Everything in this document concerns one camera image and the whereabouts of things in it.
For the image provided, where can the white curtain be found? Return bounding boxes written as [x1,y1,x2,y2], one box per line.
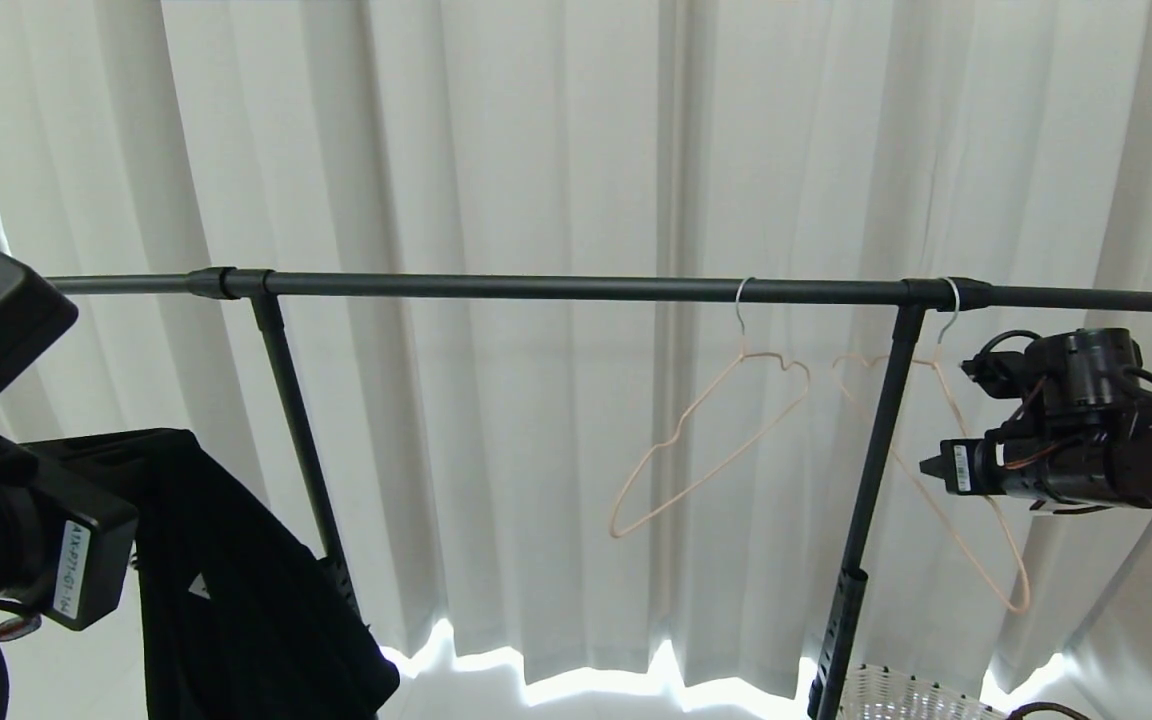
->
[0,0,1152,701]

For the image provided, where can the black clothes rack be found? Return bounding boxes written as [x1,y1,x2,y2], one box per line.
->
[46,266,1152,720]

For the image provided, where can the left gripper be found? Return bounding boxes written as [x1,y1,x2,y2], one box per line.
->
[0,402,177,631]

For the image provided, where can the pink clothes hanger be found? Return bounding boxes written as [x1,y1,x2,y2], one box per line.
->
[608,278,812,541]
[831,278,1032,614]

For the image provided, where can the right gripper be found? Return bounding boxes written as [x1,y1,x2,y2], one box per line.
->
[939,430,1047,506]

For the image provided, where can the black garment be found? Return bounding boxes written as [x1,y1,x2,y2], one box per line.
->
[131,430,402,720]

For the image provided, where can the white laundry basket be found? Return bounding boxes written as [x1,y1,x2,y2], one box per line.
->
[841,664,1092,720]

